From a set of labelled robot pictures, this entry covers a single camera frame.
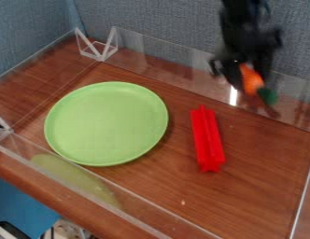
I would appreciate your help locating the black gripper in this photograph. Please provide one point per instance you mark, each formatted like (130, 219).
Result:
(247, 44)

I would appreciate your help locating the orange toy carrot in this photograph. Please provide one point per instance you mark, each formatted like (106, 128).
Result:
(254, 85)

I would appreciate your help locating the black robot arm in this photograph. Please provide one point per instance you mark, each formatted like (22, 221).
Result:
(243, 11)

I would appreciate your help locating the clear acrylic back barrier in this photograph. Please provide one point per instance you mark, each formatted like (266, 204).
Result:
(182, 67)

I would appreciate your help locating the clear acrylic barrier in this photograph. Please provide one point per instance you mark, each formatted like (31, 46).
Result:
(182, 67)
(107, 209)

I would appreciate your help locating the red star-shaped block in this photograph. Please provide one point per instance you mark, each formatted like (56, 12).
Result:
(208, 145)

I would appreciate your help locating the green plastic plate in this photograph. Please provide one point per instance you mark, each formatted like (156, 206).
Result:
(107, 123)

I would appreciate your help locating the clear acrylic front barrier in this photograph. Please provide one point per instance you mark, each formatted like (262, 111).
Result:
(107, 209)

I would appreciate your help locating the clear acrylic corner bracket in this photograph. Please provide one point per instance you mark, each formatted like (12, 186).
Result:
(94, 49)

